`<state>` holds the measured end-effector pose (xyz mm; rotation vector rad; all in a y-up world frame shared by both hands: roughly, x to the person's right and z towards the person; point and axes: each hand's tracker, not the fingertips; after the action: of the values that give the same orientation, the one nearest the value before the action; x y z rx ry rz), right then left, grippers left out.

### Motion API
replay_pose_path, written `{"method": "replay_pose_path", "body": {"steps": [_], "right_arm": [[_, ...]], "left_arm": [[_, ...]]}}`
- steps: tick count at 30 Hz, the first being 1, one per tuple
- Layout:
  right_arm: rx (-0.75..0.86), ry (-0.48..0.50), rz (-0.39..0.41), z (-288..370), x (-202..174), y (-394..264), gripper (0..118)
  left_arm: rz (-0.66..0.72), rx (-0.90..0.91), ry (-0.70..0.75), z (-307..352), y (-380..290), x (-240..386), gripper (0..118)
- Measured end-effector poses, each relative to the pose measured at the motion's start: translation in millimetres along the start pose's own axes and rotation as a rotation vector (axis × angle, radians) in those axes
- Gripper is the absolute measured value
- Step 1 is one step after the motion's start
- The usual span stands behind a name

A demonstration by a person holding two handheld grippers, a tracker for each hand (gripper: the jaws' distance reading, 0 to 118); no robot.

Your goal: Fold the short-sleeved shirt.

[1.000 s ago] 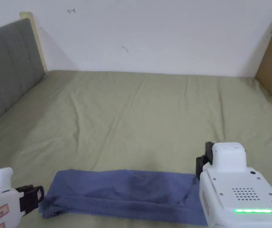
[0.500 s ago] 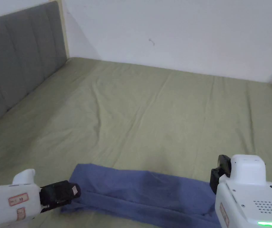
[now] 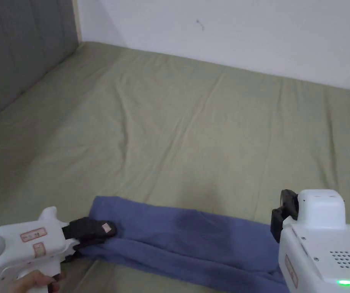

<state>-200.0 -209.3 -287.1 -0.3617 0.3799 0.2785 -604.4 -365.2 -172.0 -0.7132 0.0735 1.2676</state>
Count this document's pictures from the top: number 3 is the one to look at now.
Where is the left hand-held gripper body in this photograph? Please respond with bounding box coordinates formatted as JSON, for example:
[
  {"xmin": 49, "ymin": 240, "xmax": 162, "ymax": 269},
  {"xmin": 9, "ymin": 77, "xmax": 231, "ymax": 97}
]
[{"xmin": 0, "ymin": 206, "xmax": 75, "ymax": 293}]

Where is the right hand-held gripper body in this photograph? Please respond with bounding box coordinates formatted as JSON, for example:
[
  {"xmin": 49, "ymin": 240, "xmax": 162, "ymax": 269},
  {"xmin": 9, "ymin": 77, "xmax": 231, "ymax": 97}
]
[{"xmin": 270, "ymin": 189, "xmax": 350, "ymax": 293}]

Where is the grey padded headboard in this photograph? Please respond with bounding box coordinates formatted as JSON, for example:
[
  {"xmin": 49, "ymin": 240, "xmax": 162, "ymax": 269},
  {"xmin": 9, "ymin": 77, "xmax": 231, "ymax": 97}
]
[{"xmin": 0, "ymin": 0, "xmax": 81, "ymax": 132}]

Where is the person's left hand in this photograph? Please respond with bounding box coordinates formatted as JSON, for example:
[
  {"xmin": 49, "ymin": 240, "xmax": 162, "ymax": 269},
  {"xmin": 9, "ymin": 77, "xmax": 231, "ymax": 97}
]
[{"xmin": 1, "ymin": 270, "xmax": 61, "ymax": 293}]

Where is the bed with pale green sheet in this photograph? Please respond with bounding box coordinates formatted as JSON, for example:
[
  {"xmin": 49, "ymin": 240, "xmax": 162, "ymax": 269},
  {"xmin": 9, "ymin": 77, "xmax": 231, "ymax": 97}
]
[{"xmin": 0, "ymin": 41, "xmax": 350, "ymax": 293}]

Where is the blue garment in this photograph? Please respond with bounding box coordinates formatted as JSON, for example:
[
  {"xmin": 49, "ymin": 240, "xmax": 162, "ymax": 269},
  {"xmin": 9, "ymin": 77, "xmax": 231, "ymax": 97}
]
[{"xmin": 76, "ymin": 196, "xmax": 289, "ymax": 293}]

